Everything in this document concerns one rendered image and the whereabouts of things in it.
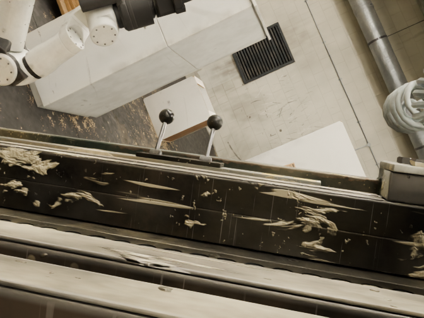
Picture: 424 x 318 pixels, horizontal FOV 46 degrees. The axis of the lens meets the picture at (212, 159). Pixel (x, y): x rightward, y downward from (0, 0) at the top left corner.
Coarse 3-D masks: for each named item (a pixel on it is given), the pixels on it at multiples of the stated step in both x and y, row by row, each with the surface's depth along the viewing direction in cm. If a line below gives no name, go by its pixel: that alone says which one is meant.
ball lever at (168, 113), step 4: (160, 112) 118; (164, 112) 118; (168, 112) 118; (172, 112) 119; (160, 116) 118; (164, 116) 117; (168, 116) 118; (172, 116) 118; (160, 120) 118; (164, 120) 118; (168, 120) 118; (172, 120) 119; (164, 124) 118; (164, 128) 117; (160, 132) 117; (160, 136) 116; (160, 140) 116; (156, 144) 115; (156, 148) 115; (152, 152) 114; (156, 152) 114; (160, 152) 114
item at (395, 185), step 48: (0, 144) 56; (0, 192) 56; (48, 192) 55; (96, 192) 54; (144, 192) 53; (192, 192) 51; (240, 192) 50; (288, 192) 49; (336, 192) 49; (384, 192) 50; (240, 240) 51; (288, 240) 50; (336, 240) 49; (384, 240) 48
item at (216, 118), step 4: (212, 116) 116; (216, 116) 116; (208, 120) 116; (212, 120) 115; (216, 120) 115; (220, 120) 116; (208, 124) 116; (212, 124) 115; (216, 124) 115; (220, 124) 116; (212, 128) 116; (216, 128) 116; (212, 132) 115; (212, 136) 115; (208, 140) 114; (212, 140) 114; (208, 144) 114; (208, 148) 113; (208, 152) 113; (200, 156) 112; (204, 156) 112; (208, 156) 112; (200, 160) 111; (204, 160) 111; (208, 160) 111
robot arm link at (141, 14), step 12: (132, 0) 114; (144, 0) 115; (156, 0) 115; (168, 0) 115; (180, 0) 114; (144, 12) 115; (156, 12) 117; (168, 12) 116; (180, 12) 116; (144, 24) 118
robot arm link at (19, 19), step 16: (0, 0) 114; (16, 0) 114; (32, 0) 117; (0, 16) 115; (16, 16) 116; (0, 32) 116; (16, 32) 118; (0, 48) 116; (16, 48) 120; (0, 64) 117; (0, 80) 118
